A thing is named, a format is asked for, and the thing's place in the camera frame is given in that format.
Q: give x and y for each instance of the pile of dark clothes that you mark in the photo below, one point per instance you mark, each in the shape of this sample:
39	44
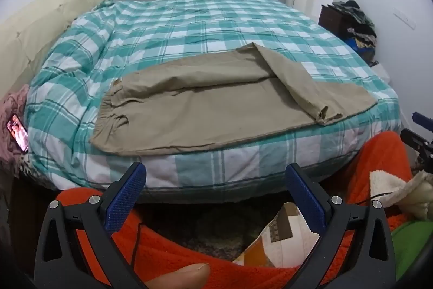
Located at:
362	28

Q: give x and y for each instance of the smartphone with lit screen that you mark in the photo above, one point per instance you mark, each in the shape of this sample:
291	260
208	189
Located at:
17	133

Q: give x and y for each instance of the cream fleece cloth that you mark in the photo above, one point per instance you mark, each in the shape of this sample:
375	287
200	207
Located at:
399	194

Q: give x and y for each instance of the teal checked duvet bed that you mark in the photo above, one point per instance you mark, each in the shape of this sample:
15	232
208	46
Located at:
162	35

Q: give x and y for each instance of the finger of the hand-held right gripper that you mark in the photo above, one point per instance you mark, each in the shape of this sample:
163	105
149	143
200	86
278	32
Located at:
422	120
416	140

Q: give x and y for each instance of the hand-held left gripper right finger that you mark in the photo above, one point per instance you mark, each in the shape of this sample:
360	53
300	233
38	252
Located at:
306	201

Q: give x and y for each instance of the person's orange fleece clothing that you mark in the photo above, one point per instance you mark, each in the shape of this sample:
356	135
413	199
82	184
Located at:
382	157

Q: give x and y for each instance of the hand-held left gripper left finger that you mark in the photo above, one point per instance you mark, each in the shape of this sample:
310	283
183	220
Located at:
125	197

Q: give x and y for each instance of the pink knitted cloth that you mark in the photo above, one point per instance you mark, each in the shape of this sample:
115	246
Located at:
13	102

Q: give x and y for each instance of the patchwork cushion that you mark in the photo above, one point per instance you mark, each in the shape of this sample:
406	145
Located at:
280	241

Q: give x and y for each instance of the person's left hand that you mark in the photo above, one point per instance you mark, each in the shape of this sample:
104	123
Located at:
182	277

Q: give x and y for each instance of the green cloth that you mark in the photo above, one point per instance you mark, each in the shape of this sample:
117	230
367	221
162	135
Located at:
411	241

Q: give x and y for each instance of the khaki pants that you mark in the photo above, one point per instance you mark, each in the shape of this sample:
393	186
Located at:
203	106

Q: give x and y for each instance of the dark wooden nightstand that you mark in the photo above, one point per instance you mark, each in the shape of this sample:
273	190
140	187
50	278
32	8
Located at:
333	20

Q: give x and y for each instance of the white wall plate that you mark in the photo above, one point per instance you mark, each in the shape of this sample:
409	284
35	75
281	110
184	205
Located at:
405	20

